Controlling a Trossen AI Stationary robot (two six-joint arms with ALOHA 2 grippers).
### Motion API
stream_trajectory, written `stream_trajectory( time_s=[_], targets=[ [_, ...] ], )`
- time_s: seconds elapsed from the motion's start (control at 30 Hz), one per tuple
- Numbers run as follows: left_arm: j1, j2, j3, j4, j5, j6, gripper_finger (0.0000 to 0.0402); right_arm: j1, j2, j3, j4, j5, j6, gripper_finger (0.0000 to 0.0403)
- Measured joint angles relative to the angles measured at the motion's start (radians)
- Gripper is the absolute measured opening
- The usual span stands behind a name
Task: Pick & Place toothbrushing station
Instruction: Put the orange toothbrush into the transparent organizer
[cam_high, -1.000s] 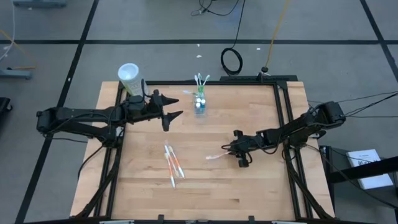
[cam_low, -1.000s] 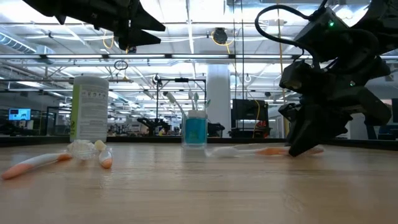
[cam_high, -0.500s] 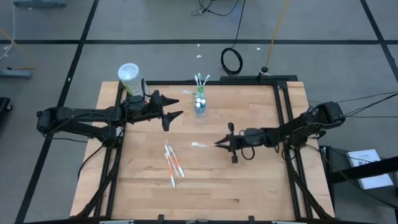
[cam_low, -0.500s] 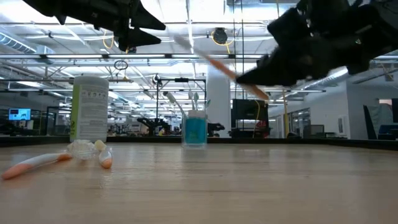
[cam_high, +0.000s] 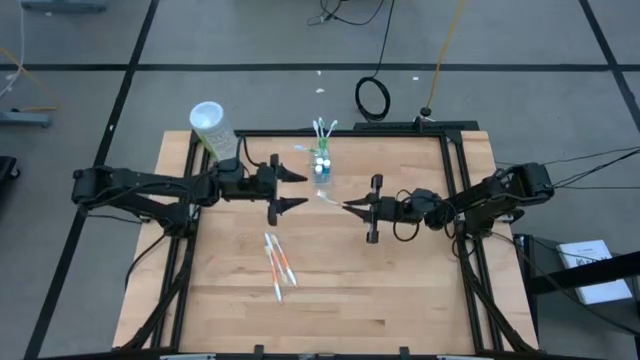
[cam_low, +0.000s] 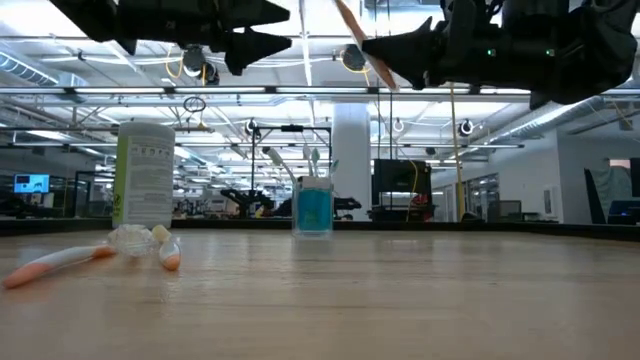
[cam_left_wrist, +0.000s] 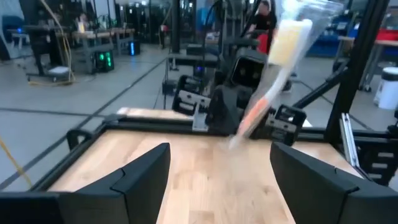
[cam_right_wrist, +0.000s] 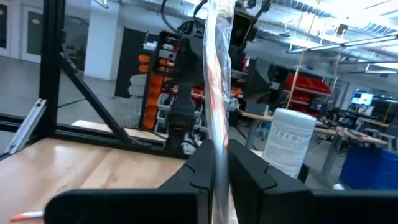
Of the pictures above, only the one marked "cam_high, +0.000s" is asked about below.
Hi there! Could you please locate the grey desk foot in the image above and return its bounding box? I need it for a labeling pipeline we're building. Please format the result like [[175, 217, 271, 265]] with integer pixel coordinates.
[[19, 0, 109, 13], [0, 110, 54, 129]]

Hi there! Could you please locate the white wipes canister green label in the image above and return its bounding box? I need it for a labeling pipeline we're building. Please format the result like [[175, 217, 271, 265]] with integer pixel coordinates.
[[188, 101, 242, 163]]

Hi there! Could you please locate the black side cart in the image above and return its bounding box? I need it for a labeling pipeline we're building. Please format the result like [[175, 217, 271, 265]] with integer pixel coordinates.
[[514, 233, 640, 360]]

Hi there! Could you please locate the black aluminium table frame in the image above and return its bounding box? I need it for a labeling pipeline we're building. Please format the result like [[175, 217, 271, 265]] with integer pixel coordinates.
[[117, 119, 540, 360]]

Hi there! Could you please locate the black chair base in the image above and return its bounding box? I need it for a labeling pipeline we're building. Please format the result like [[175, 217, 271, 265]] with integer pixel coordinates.
[[0, 155, 21, 184]]

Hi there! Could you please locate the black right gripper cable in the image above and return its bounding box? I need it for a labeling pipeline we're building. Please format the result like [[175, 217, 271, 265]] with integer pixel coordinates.
[[392, 188, 422, 243]]

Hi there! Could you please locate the black tangled floor cable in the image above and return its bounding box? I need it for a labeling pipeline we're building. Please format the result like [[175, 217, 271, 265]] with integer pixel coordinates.
[[307, 0, 389, 27]]

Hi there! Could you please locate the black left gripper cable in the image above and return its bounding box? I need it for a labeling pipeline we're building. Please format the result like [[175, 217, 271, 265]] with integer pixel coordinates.
[[238, 135, 264, 169]]

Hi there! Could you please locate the black left arm base cable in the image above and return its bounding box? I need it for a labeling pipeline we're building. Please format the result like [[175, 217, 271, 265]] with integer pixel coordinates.
[[123, 232, 170, 292]]

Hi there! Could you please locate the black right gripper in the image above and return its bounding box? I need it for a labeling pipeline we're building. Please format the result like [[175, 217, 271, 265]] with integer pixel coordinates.
[[342, 173, 414, 245]]

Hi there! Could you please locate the black coiled floor cable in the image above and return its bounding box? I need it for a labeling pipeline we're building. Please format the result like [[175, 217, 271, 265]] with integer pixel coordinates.
[[353, 0, 397, 123]]

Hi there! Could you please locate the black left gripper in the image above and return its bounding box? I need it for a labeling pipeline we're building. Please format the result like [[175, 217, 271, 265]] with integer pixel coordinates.
[[244, 153, 310, 227]]

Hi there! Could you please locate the yellow floor cable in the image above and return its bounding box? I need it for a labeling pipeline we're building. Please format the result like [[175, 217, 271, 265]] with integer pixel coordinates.
[[0, 47, 61, 114]]

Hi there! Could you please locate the black power cable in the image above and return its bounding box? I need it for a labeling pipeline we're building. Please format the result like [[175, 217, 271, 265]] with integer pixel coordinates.
[[542, 145, 640, 169], [547, 149, 640, 191]]

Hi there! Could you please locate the white box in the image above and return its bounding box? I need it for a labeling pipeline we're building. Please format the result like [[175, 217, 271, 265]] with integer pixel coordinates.
[[556, 239, 634, 306]]

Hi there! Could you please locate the clear plastic holder cup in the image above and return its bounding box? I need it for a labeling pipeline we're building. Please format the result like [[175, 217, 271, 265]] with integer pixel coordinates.
[[309, 134, 335, 187]]

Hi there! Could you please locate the black arm base cable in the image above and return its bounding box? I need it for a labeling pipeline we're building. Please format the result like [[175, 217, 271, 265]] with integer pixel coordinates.
[[499, 232, 640, 337], [123, 232, 170, 292]]

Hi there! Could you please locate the white floor cable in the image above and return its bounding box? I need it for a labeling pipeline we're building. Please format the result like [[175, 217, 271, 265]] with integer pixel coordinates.
[[0, 0, 26, 99]]

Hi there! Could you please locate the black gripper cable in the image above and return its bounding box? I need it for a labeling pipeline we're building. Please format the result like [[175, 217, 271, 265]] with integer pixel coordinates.
[[238, 135, 264, 169], [392, 188, 422, 243]]

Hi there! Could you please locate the yellow hanging cable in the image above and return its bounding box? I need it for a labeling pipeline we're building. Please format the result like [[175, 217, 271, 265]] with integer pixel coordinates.
[[425, 0, 466, 109]]

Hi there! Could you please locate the black right arm base cable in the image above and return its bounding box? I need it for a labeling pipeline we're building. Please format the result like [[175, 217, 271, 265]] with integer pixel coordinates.
[[499, 232, 640, 337]]

